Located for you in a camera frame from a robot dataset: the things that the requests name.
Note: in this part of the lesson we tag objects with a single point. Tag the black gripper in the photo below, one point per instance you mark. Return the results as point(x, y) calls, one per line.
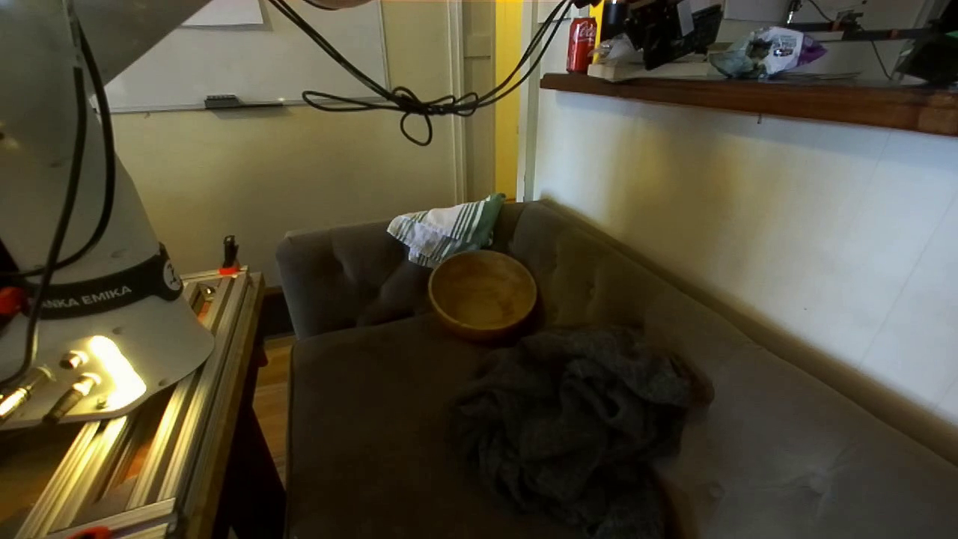
point(663, 19)

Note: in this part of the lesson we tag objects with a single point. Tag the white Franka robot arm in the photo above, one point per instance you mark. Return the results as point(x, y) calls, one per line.
point(91, 249)

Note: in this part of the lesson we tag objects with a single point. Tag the wooden counter top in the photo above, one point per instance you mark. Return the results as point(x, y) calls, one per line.
point(750, 98)

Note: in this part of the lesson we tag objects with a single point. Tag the black object on counter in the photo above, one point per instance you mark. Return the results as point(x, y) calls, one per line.
point(931, 55)

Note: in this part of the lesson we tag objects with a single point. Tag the round wooden bowl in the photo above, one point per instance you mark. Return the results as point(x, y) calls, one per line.
point(483, 290)

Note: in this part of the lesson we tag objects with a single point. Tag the paperback book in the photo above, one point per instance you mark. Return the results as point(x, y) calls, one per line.
point(609, 71)

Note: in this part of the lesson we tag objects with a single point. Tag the crumpled plastic bag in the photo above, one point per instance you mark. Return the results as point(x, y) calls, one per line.
point(780, 50)

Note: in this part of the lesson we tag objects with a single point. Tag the white green striped towel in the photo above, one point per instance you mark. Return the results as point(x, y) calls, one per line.
point(443, 228)

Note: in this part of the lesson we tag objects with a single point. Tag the white whiteboard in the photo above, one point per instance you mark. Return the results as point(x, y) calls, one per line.
point(301, 62)

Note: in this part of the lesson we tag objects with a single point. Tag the dark grey crumpled blanket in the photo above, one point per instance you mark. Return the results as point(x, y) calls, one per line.
point(569, 420)

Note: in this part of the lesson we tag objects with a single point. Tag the black whiteboard marker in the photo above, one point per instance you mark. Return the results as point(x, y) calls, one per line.
point(241, 103)

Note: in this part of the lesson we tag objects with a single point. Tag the small black red clamp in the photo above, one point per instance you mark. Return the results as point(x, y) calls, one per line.
point(230, 255)

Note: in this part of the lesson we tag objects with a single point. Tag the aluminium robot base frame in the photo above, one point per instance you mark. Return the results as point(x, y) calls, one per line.
point(150, 452)

